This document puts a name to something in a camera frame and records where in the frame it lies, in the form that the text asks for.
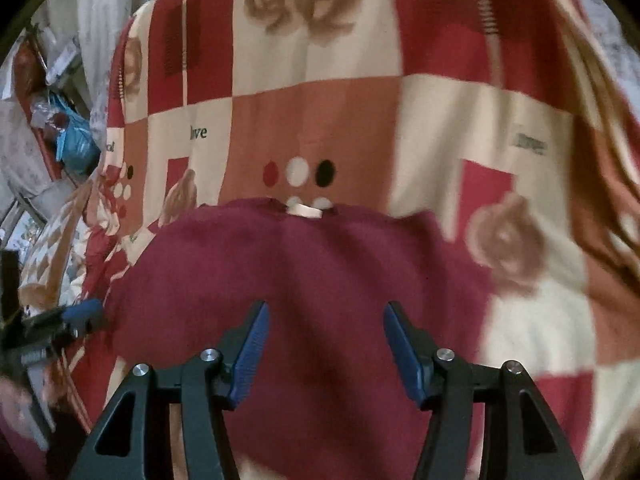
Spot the maroon long-sleeve sweater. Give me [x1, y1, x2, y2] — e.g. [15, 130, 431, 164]
[105, 200, 494, 479]

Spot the brown white checkered blanket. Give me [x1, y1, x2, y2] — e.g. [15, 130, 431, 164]
[18, 180, 92, 315]

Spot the red wooden chair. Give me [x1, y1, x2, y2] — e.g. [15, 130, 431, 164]
[12, 34, 63, 181]

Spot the red cream patchwork blanket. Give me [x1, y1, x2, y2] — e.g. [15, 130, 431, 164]
[64, 0, 640, 480]

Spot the blue plastic bag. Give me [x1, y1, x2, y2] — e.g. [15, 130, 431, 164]
[49, 92, 101, 176]

